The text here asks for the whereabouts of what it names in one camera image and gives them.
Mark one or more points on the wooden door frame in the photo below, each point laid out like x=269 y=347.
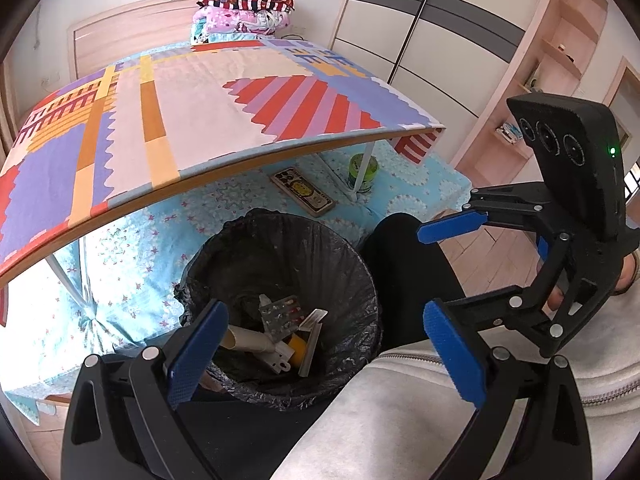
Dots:
x=625 y=85

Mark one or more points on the pink and blue folded quilt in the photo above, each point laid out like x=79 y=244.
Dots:
x=230 y=22

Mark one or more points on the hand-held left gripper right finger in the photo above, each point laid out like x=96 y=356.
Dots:
x=455 y=355

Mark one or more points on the blue and white packet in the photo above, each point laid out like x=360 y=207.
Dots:
x=509 y=132

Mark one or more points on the white sliding door wardrobe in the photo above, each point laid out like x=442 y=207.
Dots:
x=450 y=35

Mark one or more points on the green can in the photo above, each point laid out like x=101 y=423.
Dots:
x=354 y=165

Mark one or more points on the silver pill blister pack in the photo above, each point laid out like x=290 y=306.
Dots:
x=280 y=315

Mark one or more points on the white plastic box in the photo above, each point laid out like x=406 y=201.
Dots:
x=280 y=358

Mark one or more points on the bin with black bag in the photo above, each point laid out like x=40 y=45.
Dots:
x=280 y=260

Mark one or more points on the wooden corner shelf unit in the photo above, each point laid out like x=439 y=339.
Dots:
x=575 y=10

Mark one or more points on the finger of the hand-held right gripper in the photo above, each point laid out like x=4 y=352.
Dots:
x=450 y=226
x=500 y=307

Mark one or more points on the person's right hand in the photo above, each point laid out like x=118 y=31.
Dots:
x=629 y=272

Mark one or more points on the light blue floral bedsheet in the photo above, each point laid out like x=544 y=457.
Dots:
x=150 y=240

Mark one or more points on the dark shelf item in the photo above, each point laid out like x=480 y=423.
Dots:
x=534 y=82

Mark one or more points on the phone with patterned case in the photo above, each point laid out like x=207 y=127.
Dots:
x=302 y=192

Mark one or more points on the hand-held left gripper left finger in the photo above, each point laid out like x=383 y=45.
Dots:
x=197 y=355

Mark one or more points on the yellow tape roll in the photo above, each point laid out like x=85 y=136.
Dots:
x=298 y=350

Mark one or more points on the white strip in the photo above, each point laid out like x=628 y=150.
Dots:
x=312 y=340

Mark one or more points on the wooden bed headboard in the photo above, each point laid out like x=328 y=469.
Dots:
x=125 y=30

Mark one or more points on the person's right forearm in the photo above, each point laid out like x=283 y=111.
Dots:
x=615 y=340

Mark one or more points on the colourful patterned folding table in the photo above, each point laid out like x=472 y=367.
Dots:
x=200 y=110

